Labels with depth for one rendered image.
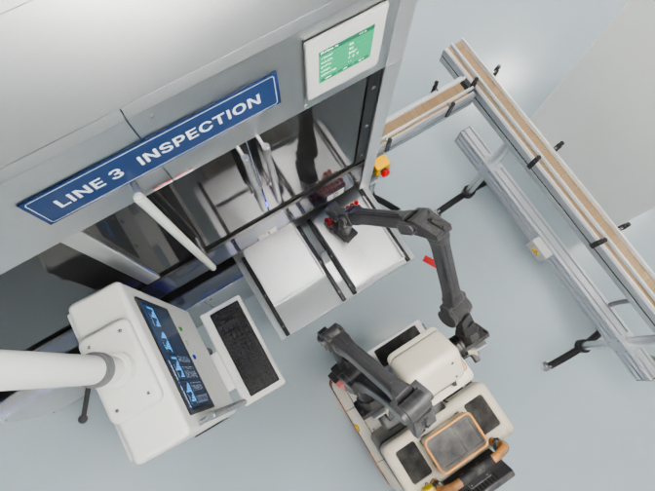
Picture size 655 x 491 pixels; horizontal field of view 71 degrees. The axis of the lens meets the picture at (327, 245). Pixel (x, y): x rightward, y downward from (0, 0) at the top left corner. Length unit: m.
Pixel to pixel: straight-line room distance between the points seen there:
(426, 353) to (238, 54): 1.06
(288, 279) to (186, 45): 1.25
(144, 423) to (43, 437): 1.93
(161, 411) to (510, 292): 2.33
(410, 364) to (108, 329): 0.92
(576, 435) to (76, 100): 3.02
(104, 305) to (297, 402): 1.67
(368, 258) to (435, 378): 0.71
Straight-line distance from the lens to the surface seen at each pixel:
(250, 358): 2.11
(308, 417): 2.91
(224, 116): 1.11
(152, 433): 1.44
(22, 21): 1.22
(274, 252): 2.09
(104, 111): 1.02
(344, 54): 1.17
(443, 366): 1.57
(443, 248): 1.52
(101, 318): 1.50
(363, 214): 1.72
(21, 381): 1.00
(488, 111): 2.47
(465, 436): 2.10
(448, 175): 3.28
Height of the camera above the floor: 2.90
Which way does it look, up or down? 75 degrees down
